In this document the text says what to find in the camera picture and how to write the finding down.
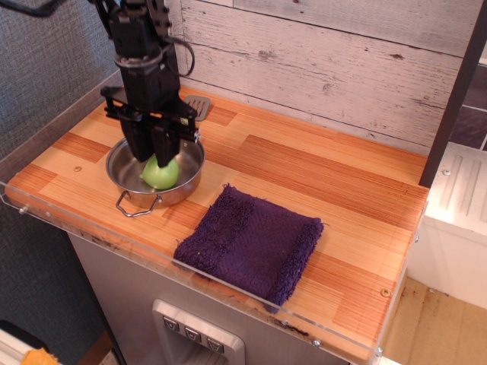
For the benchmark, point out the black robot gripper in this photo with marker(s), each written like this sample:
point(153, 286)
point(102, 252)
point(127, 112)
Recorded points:
point(153, 117)

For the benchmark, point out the green toy pear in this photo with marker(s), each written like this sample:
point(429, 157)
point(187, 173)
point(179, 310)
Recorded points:
point(161, 178)

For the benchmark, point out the small steel pot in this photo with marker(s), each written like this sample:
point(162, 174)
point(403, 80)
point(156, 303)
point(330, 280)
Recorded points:
point(144, 186)

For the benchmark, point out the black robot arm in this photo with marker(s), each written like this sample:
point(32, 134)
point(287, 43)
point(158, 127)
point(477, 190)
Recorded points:
point(140, 29)

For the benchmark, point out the purple folded towel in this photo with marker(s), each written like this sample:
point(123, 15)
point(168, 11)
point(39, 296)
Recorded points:
point(255, 245)

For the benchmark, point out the clear acrylic table guard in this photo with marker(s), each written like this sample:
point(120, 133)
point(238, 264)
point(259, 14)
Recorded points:
point(366, 193)

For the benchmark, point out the grey toy fridge cabinet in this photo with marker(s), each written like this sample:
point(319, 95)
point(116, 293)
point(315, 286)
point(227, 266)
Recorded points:
point(156, 320)

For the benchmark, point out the yellow object at corner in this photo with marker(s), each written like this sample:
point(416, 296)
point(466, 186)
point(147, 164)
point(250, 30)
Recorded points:
point(39, 357)

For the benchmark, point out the white toy sink unit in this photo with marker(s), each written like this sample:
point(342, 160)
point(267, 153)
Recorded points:
point(449, 250)

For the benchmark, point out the green handled metal spatula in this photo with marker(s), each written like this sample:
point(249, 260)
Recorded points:
point(200, 104)

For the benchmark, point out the dark wooden right post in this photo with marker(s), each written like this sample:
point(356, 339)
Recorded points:
point(464, 77)

